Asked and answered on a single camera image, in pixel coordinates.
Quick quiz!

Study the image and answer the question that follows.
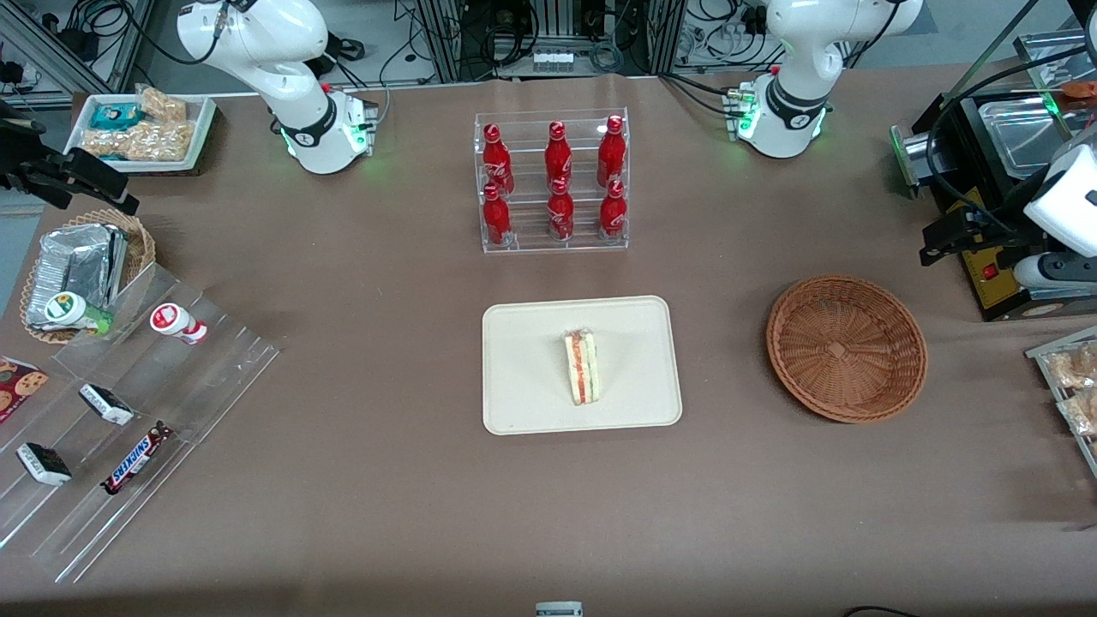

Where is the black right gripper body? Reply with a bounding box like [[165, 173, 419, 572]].
[[0, 150, 74, 209]]

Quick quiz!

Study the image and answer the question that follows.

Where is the triangle sandwich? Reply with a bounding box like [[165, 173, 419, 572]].
[[562, 329, 602, 406]]

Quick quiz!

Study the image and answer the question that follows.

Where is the small tan wicker basket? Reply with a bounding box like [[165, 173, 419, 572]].
[[19, 208, 157, 345]]

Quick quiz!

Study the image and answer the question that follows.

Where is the white rectangular snack tray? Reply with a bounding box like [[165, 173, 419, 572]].
[[64, 90, 217, 174]]

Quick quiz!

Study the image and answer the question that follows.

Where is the round brown wicker basket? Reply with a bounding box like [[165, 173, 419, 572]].
[[765, 273, 929, 425]]

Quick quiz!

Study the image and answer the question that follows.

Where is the steel pastry tray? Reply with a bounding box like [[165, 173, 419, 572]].
[[1026, 326, 1097, 479]]

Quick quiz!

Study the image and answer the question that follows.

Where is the cream plastic serving tray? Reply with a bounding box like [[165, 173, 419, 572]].
[[482, 295, 684, 436]]

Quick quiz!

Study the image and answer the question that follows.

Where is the black food warmer appliance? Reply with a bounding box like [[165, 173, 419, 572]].
[[890, 90, 1097, 323]]

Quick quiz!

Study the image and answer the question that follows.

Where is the large clear-bagged nut snack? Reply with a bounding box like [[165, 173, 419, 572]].
[[81, 120, 196, 162]]

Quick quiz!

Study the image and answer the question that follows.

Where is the teal snack pack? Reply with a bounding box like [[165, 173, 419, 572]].
[[90, 103, 145, 131]]

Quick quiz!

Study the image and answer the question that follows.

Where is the narrow silver foil pack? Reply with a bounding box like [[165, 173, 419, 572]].
[[103, 226, 131, 311]]

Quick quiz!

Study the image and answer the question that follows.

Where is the stainless steel warmer pan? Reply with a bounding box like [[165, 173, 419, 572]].
[[977, 97, 1082, 181]]

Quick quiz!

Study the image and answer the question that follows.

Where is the large silver foil pack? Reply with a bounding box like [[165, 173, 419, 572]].
[[26, 223, 114, 331]]

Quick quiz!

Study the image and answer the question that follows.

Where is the small clear-bagged nut snack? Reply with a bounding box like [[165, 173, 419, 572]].
[[137, 86, 188, 123]]

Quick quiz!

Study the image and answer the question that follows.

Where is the green-capped white yogurt bottle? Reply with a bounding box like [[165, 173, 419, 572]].
[[45, 291, 114, 335]]

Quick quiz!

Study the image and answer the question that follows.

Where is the red-capped white yogurt bottle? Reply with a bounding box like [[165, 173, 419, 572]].
[[150, 303, 208, 346]]

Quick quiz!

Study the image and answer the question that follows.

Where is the clear-wrapped pastry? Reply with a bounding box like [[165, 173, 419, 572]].
[[1058, 390, 1097, 436], [1047, 343, 1097, 391]]

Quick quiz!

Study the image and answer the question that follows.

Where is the red cookie package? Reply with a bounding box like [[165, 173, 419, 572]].
[[0, 357, 50, 423]]

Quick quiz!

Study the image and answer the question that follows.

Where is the black and white snack bar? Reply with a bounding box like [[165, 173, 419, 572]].
[[16, 442, 73, 488], [78, 383, 135, 427]]

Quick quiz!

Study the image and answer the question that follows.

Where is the clear acrylic stepped display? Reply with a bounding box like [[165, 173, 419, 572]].
[[0, 261, 282, 585]]

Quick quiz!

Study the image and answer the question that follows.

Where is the brown Snickers bar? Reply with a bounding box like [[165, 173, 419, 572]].
[[101, 421, 175, 496]]

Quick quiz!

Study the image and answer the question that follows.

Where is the red cola bottle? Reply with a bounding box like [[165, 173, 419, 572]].
[[482, 123, 516, 196], [597, 115, 627, 189], [482, 183, 513, 247], [599, 179, 627, 240], [545, 121, 573, 191], [547, 177, 576, 242]]

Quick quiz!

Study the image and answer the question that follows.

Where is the clear acrylic bottle rack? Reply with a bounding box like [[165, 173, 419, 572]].
[[473, 107, 631, 255]]

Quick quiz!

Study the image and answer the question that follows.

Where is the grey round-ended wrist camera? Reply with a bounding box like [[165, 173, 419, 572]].
[[1014, 253, 1097, 292]]

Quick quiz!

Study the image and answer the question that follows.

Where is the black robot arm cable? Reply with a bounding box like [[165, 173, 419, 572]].
[[924, 43, 1097, 245]]

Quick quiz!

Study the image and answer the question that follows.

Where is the aluminium corner frame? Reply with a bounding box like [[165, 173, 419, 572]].
[[0, 0, 159, 108]]

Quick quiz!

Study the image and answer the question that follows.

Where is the slanted metal rail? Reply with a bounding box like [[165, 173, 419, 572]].
[[941, 0, 1042, 108]]

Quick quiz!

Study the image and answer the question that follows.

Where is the aluminium frame rack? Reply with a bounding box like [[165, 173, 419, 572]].
[[416, 0, 686, 82]]

